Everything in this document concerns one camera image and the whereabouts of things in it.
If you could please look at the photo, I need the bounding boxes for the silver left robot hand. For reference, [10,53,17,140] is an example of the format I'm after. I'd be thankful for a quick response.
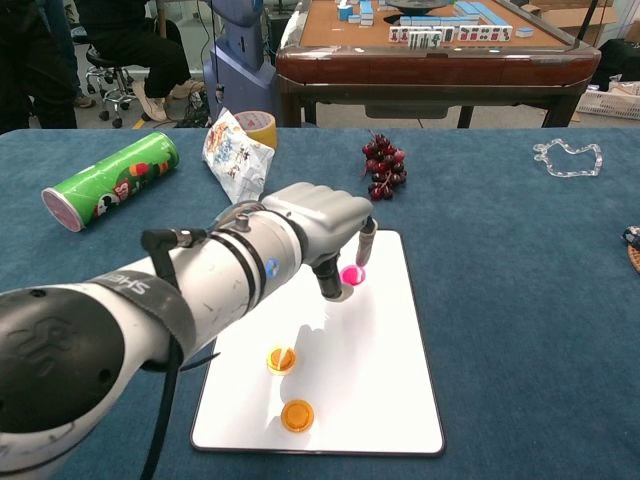
[260,181,377,301]

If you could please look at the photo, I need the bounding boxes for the pink disc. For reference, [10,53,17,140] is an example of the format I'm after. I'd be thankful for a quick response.
[339,264,368,287]

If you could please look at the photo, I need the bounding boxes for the orange disc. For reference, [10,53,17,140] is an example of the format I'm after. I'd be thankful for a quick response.
[265,345,298,376]
[280,398,316,433]

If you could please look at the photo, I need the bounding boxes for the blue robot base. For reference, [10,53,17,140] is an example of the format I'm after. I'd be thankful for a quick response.
[202,0,278,124]

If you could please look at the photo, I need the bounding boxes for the white rectangular board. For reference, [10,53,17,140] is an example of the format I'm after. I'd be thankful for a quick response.
[189,229,447,458]

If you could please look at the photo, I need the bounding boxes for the dark red grape bunch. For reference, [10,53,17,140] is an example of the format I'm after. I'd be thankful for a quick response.
[358,130,409,203]

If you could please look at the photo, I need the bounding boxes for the white printed snack bag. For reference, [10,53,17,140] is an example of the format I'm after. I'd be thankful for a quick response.
[201,108,276,206]

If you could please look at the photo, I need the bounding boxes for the yellow tape roll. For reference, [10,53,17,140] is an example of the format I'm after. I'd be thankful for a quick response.
[233,110,279,150]

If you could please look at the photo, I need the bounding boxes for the brown mahjong table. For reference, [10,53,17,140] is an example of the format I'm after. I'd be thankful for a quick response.
[275,0,603,129]

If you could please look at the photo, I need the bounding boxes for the blue felt tablecloth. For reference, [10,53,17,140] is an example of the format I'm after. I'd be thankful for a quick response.
[0,127,640,480]

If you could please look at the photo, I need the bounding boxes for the green chips can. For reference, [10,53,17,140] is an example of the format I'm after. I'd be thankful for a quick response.
[40,130,181,234]

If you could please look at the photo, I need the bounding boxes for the dark round dish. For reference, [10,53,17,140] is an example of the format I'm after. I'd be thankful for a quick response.
[382,0,450,15]

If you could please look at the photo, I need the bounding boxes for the seated person beige shoes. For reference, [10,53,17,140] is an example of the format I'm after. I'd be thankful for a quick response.
[74,0,206,123]

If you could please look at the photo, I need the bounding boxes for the chrome wheeled stool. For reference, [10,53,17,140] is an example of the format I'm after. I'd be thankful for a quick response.
[84,44,139,129]

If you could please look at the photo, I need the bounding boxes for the person in blue jeans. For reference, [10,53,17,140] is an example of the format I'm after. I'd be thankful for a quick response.
[42,0,97,110]

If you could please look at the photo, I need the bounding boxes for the white plastic basket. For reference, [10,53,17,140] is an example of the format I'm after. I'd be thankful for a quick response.
[574,83,640,121]

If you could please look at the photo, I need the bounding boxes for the brown cardboard box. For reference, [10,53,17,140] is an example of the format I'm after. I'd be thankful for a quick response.
[527,0,621,45]

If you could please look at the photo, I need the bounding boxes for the black tripod stand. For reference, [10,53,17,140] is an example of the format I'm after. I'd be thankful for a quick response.
[567,0,600,52]

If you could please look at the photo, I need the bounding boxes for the person in black trousers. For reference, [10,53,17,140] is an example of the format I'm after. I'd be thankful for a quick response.
[0,0,79,132]

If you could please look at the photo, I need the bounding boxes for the black bag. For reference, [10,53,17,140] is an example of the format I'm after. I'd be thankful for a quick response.
[592,38,640,93]

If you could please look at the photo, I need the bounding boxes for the black floor cable bundle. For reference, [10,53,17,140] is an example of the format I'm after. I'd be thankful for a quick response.
[172,89,211,129]

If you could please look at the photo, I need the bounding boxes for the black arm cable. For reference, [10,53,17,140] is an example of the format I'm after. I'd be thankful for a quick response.
[139,227,221,480]

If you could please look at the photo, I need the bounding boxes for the clear bead bracelet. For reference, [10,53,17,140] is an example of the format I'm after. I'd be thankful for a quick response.
[532,140,604,180]

